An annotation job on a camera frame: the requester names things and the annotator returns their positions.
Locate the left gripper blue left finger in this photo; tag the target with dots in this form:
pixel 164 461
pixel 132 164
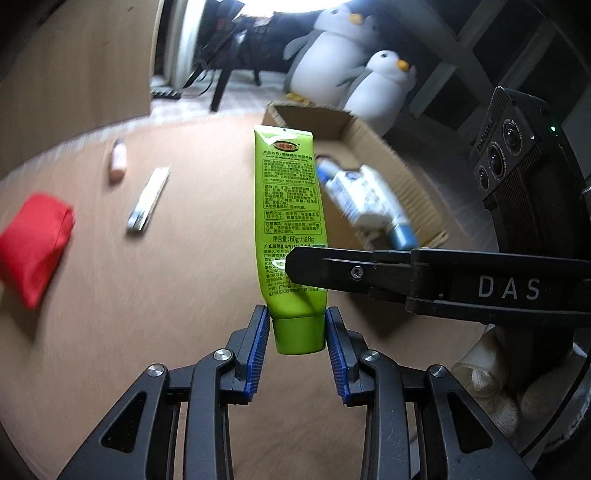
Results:
pixel 136 439

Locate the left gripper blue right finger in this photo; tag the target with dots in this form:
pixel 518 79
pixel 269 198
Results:
pixel 420 423

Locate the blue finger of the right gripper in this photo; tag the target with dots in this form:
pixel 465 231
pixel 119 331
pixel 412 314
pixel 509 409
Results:
pixel 381 274

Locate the white blue lotion tube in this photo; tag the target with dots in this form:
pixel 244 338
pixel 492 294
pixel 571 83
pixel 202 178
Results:
pixel 398 226

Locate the white dotted tissue pack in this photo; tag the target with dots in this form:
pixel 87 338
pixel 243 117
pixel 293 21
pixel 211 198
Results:
pixel 352 194

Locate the green tube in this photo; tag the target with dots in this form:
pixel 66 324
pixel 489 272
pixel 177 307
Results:
pixel 288 212

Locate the patterned slim box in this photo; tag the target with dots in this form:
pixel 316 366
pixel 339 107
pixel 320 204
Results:
pixel 147 200

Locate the red fabric pouch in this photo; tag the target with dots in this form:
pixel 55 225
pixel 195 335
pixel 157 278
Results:
pixel 33 244

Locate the gloved right hand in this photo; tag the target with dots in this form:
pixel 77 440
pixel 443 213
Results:
pixel 513 387

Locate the cardboard box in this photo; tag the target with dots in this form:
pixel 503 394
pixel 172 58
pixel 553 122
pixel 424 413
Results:
pixel 351 144

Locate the small penguin plush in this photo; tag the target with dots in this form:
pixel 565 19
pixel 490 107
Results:
pixel 377 91

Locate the large penguin plush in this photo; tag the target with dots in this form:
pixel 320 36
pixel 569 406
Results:
pixel 342 39

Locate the small pink bottle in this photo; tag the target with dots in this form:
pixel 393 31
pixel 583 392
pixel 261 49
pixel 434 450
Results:
pixel 118 161

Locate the black power strip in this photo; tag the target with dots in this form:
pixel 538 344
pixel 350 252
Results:
pixel 166 94

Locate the black tripod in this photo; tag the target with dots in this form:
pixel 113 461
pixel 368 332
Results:
pixel 224 53

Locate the large wooden board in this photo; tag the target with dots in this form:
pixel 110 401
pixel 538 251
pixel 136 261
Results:
pixel 87 67

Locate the ring light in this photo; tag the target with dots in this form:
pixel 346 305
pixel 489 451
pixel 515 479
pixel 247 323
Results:
pixel 266 8

